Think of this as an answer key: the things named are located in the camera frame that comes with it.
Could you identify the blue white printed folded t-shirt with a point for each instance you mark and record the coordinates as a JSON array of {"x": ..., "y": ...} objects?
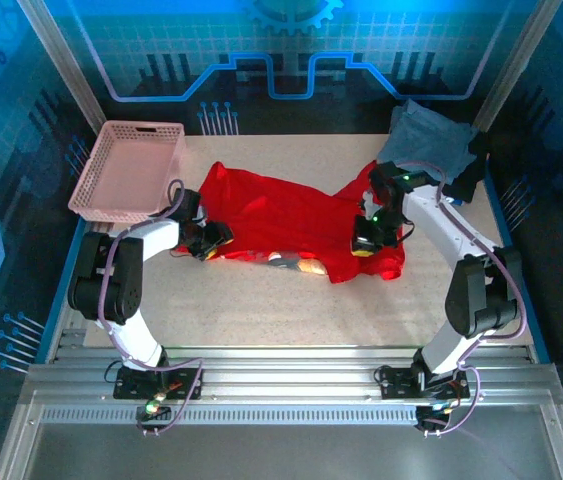
[{"x": 453, "y": 200}]

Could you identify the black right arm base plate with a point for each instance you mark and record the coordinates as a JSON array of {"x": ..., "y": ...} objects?
[{"x": 396, "y": 382}]

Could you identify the pink plastic basket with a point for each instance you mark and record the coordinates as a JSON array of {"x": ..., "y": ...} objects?
[{"x": 126, "y": 170}]

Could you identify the red bear print t-shirt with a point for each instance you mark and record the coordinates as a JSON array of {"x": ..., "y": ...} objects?
[{"x": 291, "y": 220}]

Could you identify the grey-blue folded t-shirt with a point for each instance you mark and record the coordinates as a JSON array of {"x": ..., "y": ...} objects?
[{"x": 426, "y": 140}]

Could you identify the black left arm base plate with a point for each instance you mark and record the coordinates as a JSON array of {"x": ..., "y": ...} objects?
[{"x": 133, "y": 384}]

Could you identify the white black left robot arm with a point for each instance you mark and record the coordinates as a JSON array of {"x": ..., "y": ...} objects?
[{"x": 121, "y": 280}]

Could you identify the aluminium corner post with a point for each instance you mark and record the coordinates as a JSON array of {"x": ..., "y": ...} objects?
[
  {"x": 516, "y": 65},
  {"x": 61, "y": 65}
]

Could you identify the aluminium rail frame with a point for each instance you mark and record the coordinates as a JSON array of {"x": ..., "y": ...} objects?
[{"x": 286, "y": 385}]

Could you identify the black folded t-shirt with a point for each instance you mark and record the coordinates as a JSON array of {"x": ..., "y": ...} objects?
[{"x": 471, "y": 175}]

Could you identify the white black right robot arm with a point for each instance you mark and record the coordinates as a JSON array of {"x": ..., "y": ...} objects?
[{"x": 471, "y": 280}]

